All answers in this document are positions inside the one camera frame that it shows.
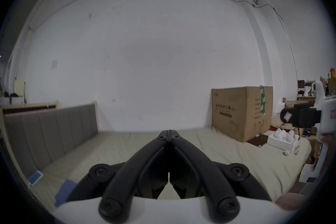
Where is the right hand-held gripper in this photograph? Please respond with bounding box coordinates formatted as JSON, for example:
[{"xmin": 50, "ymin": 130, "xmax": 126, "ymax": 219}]
[{"xmin": 280, "ymin": 81, "xmax": 336, "ymax": 184}]

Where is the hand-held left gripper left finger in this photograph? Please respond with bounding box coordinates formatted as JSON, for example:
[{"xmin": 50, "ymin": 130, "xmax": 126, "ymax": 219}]
[{"xmin": 66, "ymin": 130, "xmax": 170, "ymax": 223}]

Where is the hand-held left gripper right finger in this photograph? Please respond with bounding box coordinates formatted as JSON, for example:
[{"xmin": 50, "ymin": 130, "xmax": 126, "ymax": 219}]
[{"xmin": 170, "ymin": 130, "xmax": 272, "ymax": 223}]

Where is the person's right hand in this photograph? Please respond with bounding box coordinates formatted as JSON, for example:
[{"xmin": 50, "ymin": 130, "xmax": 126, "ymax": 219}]
[{"xmin": 314, "ymin": 132, "xmax": 336, "ymax": 163}]

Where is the white open box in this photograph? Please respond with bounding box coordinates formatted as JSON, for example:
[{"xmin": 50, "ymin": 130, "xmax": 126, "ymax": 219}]
[{"xmin": 266, "ymin": 129, "xmax": 301, "ymax": 152}]

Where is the cluttered wooden shelf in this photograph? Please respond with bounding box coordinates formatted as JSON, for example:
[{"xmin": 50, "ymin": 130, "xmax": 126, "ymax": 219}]
[{"xmin": 285, "ymin": 68, "xmax": 336, "ymax": 110}]

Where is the dark brown flat card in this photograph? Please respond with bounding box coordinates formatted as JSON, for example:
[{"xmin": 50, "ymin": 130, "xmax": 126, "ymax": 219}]
[{"xmin": 246, "ymin": 134, "xmax": 269, "ymax": 148}]

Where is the bed with beige sheet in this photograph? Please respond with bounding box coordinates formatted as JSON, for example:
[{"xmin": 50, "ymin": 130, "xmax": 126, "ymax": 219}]
[{"xmin": 26, "ymin": 127, "xmax": 313, "ymax": 214}]

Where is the large brown cardboard carton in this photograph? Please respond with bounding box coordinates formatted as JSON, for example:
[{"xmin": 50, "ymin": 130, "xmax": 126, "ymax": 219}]
[{"xmin": 211, "ymin": 86, "xmax": 274, "ymax": 142}]

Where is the blue cloth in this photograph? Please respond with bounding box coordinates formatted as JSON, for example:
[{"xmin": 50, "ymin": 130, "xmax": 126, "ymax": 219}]
[{"xmin": 55, "ymin": 179, "xmax": 78, "ymax": 208}]

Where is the grey padded headboard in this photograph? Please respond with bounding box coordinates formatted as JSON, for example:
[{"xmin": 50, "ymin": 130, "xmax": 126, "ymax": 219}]
[{"xmin": 3, "ymin": 101, "xmax": 101, "ymax": 179}]

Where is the white and blue card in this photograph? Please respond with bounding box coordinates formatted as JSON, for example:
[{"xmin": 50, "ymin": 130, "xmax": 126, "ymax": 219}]
[{"xmin": 27, "ymin": 170, "xmax": 44, "ymax": 187}]

